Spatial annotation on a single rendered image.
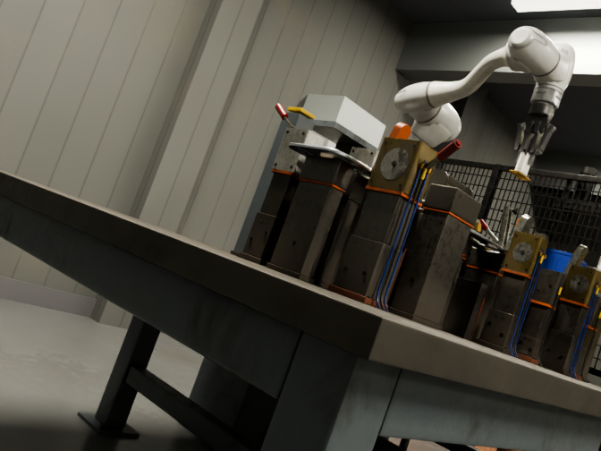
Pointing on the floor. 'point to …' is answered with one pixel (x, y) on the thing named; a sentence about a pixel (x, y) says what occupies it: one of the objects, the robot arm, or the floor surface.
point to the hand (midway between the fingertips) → (523, 164)
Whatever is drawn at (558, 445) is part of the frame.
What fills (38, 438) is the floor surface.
